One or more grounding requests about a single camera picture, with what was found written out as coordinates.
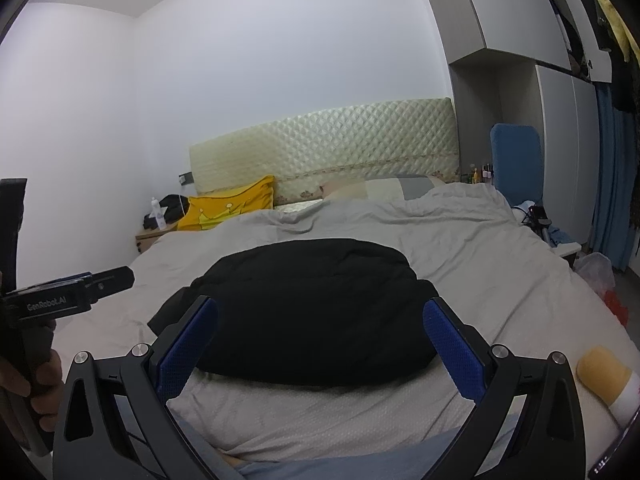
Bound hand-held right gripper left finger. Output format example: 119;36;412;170
52;295;221;480

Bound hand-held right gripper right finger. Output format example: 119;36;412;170
422;296;586;480

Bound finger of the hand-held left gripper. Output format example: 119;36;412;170
82;266;136;305

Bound black puffer jacket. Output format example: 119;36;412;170
147;238;441;388

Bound dark hanging clothes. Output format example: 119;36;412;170
606;54;640;117

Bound person's left hand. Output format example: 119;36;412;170
0;350;64;415

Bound wooden nightstand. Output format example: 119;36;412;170
135;225;179;254

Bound black bag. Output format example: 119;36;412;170
143;194;191;231

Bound bed with grey duvet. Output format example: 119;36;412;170
52;180;633;480

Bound yellow crown print pillow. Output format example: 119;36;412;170
177;175;276;231

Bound yellow and white plush toy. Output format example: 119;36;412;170
576;346;635;418

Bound white side table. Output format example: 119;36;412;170
551;241;582;267

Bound black tripod device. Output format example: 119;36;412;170
526;205;552;230

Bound translucent white plastic bag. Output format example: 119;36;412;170
573;252;617;295

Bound red plastic bag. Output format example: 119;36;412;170
602;289;632;329

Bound grey and cream patchwork pillow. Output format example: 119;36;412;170
322;175;446;202

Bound row of small bottles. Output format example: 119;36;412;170
467;162;496;184

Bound blue padded chair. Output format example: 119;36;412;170
490;123;544;209

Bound blue curtain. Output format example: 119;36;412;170
591;84;640;272

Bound cream quilted headboard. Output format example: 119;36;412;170
189;97;461;199

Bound grey wardrobe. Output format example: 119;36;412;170
410;0;613;256

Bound yellow hanging garment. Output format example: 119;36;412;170
587;0;640;63

